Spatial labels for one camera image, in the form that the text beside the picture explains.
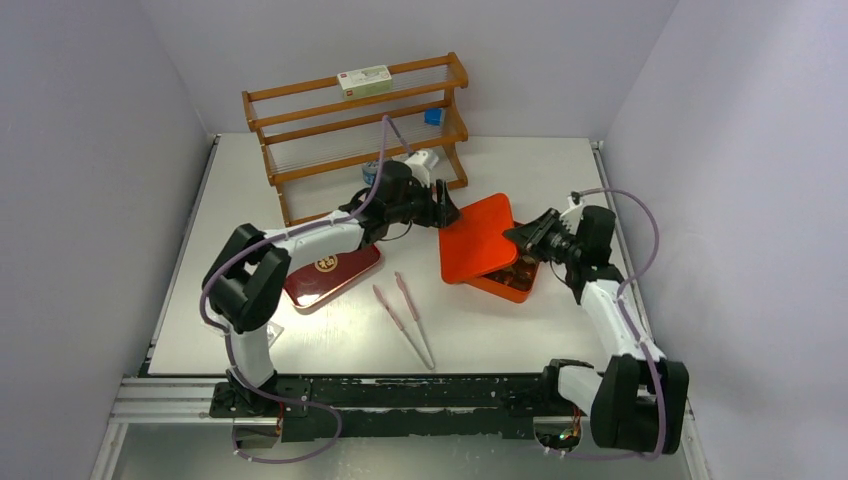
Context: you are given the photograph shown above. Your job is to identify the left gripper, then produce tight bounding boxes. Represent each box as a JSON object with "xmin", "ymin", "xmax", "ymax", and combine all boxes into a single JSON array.
[{"xmin": 388, "ymin": 176, "xmax": 464, "ymax": 231}]

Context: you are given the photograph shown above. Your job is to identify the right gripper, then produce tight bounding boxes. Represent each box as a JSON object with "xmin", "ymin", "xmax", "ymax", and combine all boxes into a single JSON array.
[{"xmin": 502, "ymin": 207, "xmax": 582, "ymax": 264}]

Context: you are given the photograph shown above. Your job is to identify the orange box lid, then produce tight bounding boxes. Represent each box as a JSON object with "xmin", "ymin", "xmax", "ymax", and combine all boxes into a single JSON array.
[{"xmin": 438, "ymin": 193, "xmax": 518, "ymax": 284}]

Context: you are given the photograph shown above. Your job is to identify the orange compartment box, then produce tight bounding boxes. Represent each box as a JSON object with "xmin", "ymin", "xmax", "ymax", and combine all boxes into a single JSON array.
[{"xmin": 459, "ymin": 223, "xmax": 539, "ymax": 303}]

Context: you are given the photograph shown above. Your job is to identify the pink tongs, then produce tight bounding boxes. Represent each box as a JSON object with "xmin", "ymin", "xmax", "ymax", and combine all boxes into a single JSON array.
[{"xmin": 372, "ymin": 271, "xmax": 436, "ymax": 372}]

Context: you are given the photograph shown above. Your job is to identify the dark red tray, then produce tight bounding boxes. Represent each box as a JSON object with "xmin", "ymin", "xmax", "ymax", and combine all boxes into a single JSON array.
[{"xmin": 283, "ymin": 245, "xmax": 383, "ymax": 314}]

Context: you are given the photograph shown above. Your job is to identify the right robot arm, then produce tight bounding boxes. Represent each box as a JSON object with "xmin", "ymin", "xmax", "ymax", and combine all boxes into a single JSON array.
[{"xmin": 503, "ymin": 205, "xmax": 689, "ymax": 455}]

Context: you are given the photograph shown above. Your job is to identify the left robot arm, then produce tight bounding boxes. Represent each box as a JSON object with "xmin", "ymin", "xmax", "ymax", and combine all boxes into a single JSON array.
[{"xmin": 200, "ymin": 161, "xmax": 460, "ymax": 416}]

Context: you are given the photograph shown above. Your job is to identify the blue lidded jar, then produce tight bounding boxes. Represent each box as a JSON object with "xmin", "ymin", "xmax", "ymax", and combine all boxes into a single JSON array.
[{"xmin": 361, "ymin": 160, "xmax": 382, "ymax": 187}]

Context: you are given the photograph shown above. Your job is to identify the blue cube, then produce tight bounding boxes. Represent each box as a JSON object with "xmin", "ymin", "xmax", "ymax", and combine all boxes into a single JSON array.
[{"xmin": 424, "ymin": 108, "xmax": 445, "ymax": 126}]

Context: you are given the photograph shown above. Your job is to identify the white green box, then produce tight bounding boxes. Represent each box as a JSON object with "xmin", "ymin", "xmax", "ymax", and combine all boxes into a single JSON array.
[{"xmin": 336, "ymin": 65, "xmax": 393, "ymax": 101}]

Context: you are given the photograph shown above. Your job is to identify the wooden three-tier shelf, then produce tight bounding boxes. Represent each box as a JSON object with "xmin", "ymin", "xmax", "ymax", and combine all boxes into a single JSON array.
[{"xmin": 241, "ymin": 52, "xmax": 469, "ymax": 226}]

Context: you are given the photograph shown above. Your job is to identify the clear plastic bag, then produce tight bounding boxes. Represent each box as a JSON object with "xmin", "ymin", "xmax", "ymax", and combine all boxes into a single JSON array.
[{"xmin": 266, "ymin": 322, "xmax": 284, "ymax": 347}]

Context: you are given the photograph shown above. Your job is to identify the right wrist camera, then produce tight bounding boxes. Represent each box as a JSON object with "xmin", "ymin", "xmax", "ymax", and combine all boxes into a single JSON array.
[{"xmin": 559, "ymin": 192, "xmax": 586, "ymax": 234}]

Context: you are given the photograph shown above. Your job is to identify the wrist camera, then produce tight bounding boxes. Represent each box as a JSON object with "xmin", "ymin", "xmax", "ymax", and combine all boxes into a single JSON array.
[
  {"xmin": 403, "ymin": 149, "xmax": 440, "ymax": 187},
  {"xmin": 559, "ymin": 192, "xmax": 586, "ymax": 234}
]

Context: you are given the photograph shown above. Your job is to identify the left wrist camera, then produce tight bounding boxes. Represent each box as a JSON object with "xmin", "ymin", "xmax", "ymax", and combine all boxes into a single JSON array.
[{"xmin": 403, "ymin": 149, "xmax": 440, "ymax": 187}]

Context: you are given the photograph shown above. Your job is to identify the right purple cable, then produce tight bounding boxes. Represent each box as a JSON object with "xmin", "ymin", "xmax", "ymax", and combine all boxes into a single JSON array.
[{"xmin": 546, "ymin": 188, "xmax": 667, "ymax": 463}]

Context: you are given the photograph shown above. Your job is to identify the purple cable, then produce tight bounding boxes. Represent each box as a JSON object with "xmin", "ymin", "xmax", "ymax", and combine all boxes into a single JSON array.
[
  {"xmin": 199, "ymin": 115, "xmax": 415, "ymax": 465},
  {"xmin": 546, "ymin": 188, "xmax": 667, "ymax": 463}
]

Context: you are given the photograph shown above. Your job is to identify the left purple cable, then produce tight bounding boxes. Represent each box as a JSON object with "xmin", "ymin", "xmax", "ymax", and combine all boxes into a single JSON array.
[{"xmin": 199, "ymin": 115, "xmax": 415, "ymax": 465}]

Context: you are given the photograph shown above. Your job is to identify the black base frame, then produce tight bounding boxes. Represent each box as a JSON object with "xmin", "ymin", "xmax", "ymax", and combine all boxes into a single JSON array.
[{"xmin": 209, "ymin": 365, "xmax": 583, "ymax": 442}]

